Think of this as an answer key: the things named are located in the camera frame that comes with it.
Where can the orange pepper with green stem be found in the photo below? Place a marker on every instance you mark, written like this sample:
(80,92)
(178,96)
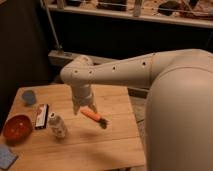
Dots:
(96,117)

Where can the blue sponge cloth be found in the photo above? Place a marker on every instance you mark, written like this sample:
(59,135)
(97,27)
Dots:
(7,157)

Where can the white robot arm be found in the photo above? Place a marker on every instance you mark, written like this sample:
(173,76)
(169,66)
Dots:
(179,105)

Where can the wooden shelf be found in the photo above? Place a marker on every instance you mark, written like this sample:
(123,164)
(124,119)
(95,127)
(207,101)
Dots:
(195,13)

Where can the metal pole stand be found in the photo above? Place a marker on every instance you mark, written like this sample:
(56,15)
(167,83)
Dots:
(58,46)

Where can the red and black box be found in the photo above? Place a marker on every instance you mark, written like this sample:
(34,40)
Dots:
(41,116)

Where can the blue-grey ceramic cup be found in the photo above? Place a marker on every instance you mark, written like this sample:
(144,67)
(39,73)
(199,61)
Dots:
(29,97)

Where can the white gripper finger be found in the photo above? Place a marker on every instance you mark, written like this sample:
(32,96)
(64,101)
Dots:
(75,110)
(93,107)

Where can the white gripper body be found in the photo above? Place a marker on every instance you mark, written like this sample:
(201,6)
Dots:
(82,95)

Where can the red bowl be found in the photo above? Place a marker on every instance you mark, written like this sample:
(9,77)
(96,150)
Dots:
(17,128)

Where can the white patterned bottle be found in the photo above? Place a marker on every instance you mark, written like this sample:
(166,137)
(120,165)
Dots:
(57,125)

